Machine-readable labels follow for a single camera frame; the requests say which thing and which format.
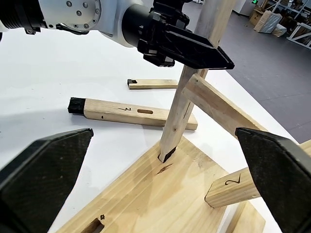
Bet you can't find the black cable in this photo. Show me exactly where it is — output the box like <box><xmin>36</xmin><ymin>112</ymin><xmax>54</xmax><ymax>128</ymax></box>
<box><xmin>56</xmin><ymin>23</ymin><xmax>92</xmax><ymax>35</ymax></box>

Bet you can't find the wooden cross bar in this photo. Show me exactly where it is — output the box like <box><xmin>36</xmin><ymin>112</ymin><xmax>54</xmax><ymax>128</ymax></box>
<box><xmin>127</xmin><ymin>78</ymin><xmax>180</xmax><ymax>91</ymax></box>
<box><xmin>181</xmin><ymin>73</ymin><xmax>268</xmax><ymax>140</ymax></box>

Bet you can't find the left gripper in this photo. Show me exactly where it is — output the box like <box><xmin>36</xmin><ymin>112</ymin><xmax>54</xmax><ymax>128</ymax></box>
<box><xmin>121</xmin><ymin>1</ymin><xmax>235</xmax><ymax>70</ymax></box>

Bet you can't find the wooden leg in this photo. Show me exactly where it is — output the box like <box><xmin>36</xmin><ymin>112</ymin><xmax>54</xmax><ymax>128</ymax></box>
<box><xmin>205</xmin><ymin>140</ymin><xmax>311</xmax><ymax>209</ymax></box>
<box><xmin>67</xmin><ymin>97</ymin><xmax>199</xmax><ymax>131</ymax></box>
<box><xmin>158</xmin><ymin>0</ymin><xmax>238</xmax><ymax>163</ymax></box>

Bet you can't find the wooden seat board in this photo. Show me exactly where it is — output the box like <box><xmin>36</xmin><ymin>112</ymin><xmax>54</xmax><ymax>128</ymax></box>
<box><xmin>55</xmin><ymin>135</ymin><xmax>238</xmax><ymax>233</ymax></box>

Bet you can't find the cardboard box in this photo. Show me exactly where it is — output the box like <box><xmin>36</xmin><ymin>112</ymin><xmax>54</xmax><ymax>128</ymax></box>
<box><xmin>249</xmin><ymin>9</ymin><xmax>284</xmax><ymax>33</ymax></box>

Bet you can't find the white rack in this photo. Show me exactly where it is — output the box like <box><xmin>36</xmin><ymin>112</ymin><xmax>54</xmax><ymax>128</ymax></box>
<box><xmin>286</xmin><ymin>21</ymin><xmax>311</xmax><ymax>49</ymax></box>

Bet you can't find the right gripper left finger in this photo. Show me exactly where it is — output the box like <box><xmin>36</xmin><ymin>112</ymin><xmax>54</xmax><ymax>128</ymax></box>
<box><xmin>0</xmin><ymin>128</ymin><xmax>94</xmax><ymax>233</ymax></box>

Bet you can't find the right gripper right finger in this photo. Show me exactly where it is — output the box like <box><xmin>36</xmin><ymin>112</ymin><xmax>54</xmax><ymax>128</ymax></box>
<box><xmin>235</xmin><ymin>127</ymin><xmax>311</xmax><ymax>233</ymax></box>

